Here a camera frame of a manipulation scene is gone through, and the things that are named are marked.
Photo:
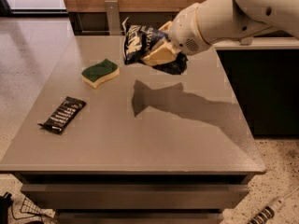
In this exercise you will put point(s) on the upper grey drawer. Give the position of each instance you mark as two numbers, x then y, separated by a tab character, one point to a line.
112	196

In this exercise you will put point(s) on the white power strip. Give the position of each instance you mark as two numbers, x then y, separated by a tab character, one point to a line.
270	210

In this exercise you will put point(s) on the left metal bracket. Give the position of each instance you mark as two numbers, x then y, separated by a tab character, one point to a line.
113	17

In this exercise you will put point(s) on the black rxbar chocolate bar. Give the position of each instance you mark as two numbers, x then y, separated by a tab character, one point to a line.
63	115

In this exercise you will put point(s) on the lower grey drawer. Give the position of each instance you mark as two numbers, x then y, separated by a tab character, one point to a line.
139	218

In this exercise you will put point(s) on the blue chip bag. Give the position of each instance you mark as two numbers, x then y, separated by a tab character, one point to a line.
141	39

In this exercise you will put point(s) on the grey drawer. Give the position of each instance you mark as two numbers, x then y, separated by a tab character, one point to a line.
112	196
139	218

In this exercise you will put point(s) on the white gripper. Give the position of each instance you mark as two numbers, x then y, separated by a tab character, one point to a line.
184	32

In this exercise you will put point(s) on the green yellow sponge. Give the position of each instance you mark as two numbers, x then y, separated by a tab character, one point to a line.
99	73

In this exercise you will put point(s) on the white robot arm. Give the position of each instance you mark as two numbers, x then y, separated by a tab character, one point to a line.
234	19

